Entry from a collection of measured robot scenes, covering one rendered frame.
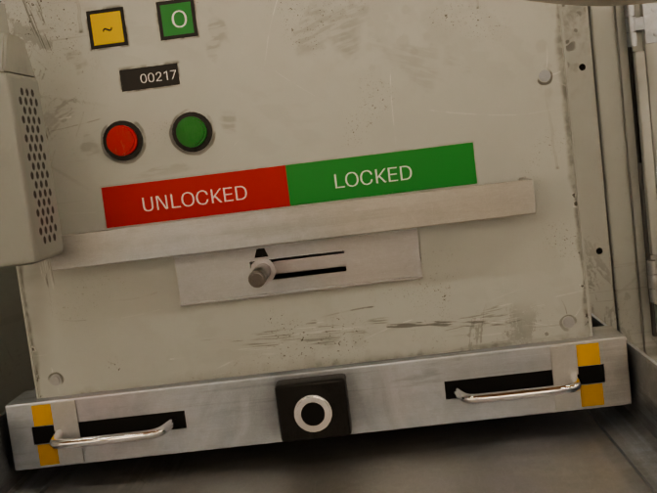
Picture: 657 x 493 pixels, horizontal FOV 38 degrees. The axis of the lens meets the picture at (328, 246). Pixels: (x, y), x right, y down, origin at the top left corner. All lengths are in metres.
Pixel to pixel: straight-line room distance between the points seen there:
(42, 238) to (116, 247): 0.07
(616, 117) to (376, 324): 0.48
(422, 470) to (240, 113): 0.33
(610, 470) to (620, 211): 0.49
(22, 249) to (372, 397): 0.31
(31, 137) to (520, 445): 0.47
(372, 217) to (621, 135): 0.48
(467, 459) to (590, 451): 0.10
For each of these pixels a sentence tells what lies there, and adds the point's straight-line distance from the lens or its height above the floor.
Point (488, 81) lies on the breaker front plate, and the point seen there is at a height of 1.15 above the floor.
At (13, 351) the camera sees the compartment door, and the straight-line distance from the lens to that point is 1.20.
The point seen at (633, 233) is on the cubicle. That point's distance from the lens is 1.19.
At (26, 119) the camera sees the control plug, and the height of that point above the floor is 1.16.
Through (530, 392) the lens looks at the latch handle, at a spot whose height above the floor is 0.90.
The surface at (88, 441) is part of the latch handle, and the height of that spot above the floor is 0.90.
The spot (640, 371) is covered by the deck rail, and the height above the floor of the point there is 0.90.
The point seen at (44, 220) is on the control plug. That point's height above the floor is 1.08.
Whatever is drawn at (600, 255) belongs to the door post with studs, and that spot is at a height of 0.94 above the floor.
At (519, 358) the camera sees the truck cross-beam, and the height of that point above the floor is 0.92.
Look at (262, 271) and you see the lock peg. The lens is 0.77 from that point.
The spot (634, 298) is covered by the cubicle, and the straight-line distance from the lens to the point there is 1.20.
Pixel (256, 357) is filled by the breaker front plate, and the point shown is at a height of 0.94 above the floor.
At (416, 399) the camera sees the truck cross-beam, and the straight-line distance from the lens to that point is 0.82.
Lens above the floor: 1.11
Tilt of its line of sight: 6 degrees down
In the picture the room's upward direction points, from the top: 7 degrees counter-clockwise
